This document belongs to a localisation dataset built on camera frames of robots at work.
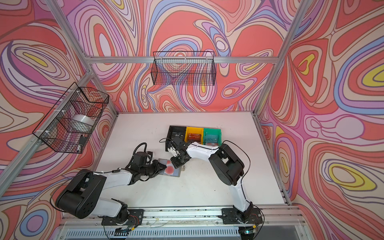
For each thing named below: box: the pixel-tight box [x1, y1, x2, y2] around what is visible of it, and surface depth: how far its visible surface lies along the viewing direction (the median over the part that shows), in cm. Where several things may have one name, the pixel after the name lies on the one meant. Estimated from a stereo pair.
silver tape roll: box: [70, 114, 95, 132], surface depth 73 cm
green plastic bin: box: [203, 128, 223, 147], surface depth 103 cm
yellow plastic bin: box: [184, 127, 204, 145], surface depth 104 cm
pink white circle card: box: [164, 160, 175, 175], surface depth 90 cm
